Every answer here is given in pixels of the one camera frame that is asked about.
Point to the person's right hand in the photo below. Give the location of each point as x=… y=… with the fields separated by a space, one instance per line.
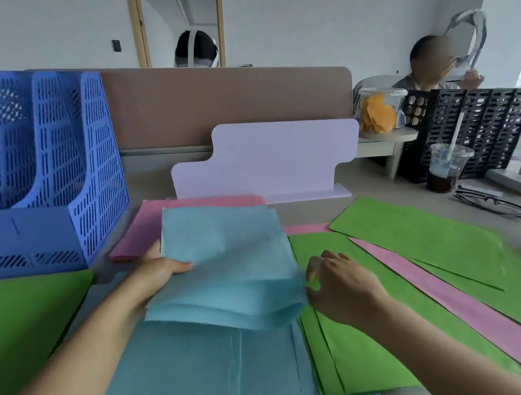
x=347 y=290

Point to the black plastic file organizer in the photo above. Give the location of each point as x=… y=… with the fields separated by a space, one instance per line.
x=493 y=118

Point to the small white riser shelf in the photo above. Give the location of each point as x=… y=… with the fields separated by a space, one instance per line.
x=382 y=145

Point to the person's right forearm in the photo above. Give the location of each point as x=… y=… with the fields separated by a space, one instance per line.
x=433 y=350

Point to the light blue paper sheets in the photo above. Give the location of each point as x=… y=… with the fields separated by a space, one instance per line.
x=199 y=391

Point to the white flat box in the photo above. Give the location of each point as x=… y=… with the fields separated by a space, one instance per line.
x=514 y=180

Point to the black eyeglasses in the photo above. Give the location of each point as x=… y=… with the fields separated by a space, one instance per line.
x=493 y=206

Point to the beige desk divider panel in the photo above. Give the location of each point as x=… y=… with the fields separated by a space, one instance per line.
x=204 y=109

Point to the white headset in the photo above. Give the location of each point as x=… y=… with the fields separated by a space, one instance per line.
x=474 y=29

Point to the stacked green paper sheets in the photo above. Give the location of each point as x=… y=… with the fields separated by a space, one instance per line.
x=369 y=356

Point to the white bookend stand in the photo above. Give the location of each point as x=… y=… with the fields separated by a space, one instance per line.
x=268 y=158

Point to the clear cup with dark drink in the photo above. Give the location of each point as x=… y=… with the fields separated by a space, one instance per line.
x=443 y=167

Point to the person's left thumb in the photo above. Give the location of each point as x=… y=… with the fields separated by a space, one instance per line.
x=177 y=268

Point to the large green paper sheet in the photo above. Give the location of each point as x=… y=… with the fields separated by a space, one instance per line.
x=7 y=330

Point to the long pink paper sheet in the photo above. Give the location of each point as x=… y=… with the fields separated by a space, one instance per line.
x=465 y=304

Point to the person's right thumb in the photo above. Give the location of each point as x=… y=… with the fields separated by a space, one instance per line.
x=313 y=293

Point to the light blue paper bundle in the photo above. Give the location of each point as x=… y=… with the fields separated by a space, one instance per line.
x=232 y=265

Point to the black wall switch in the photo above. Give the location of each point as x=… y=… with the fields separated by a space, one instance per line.
x=116 y=46

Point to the white drinking straw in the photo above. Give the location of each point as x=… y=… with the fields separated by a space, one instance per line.
x=458 y=132

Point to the person's left hand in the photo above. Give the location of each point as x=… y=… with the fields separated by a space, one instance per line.
x=152 y=279

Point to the clear bag of orange snacks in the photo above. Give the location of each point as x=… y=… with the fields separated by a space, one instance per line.
x=379 y=113

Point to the blue plastic file organizer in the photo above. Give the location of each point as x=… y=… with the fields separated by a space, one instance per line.
x=28 y=160

